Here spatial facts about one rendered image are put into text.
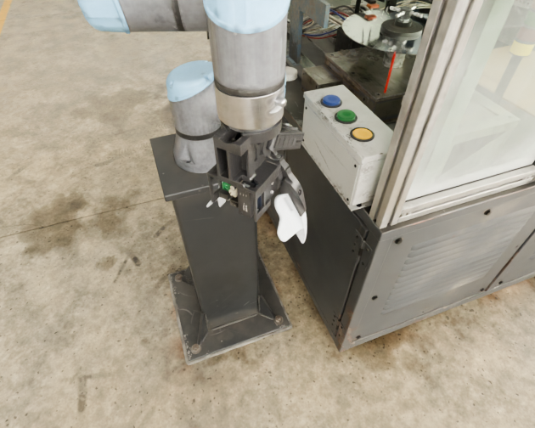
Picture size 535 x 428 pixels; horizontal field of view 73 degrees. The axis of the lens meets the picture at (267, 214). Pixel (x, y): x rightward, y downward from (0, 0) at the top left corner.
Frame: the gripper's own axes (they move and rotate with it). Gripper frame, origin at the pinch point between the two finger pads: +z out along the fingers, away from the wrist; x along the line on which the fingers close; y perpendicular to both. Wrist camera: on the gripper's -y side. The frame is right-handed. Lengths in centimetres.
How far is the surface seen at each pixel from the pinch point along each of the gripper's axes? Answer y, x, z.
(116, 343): 12, -59, 91
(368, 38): -68, -8, -4
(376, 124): -37.7, 6.2, 1.3
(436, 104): -25.6, 17.0, -12.6
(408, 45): -69, 3, -4
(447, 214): -35.6, 27.0, 16.6
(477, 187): -42, 30, 12
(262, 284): -38, -24, 90
